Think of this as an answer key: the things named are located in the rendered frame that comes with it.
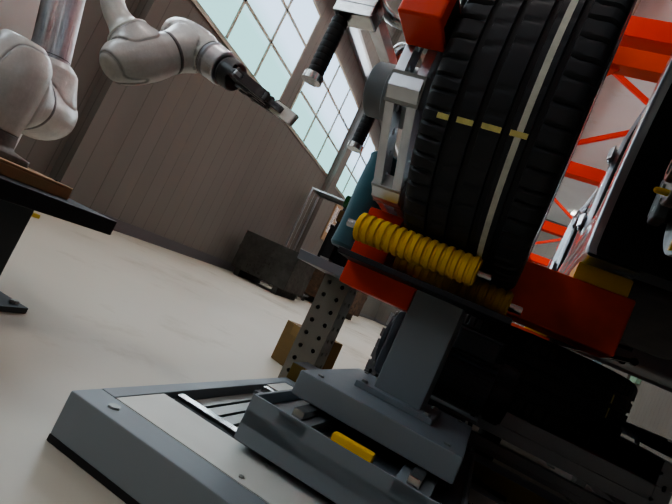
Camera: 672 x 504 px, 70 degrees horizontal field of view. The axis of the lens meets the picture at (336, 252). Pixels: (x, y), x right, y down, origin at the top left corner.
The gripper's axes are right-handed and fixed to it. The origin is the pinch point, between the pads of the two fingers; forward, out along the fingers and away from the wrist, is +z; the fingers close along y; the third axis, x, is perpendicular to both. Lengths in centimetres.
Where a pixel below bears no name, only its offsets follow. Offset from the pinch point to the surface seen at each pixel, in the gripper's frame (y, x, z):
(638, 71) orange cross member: 237, -209, 44
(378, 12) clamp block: -12.3, -26.1, 9.8
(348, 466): -25, 41, 62
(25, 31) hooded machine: 101, 33, -227
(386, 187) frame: -9.7, 1.4, 34.3
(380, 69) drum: -1.1, -20.8, 12.8
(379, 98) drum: -0.2, -15.5, 16.7
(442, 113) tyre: -26.5, -10.3, 38.8
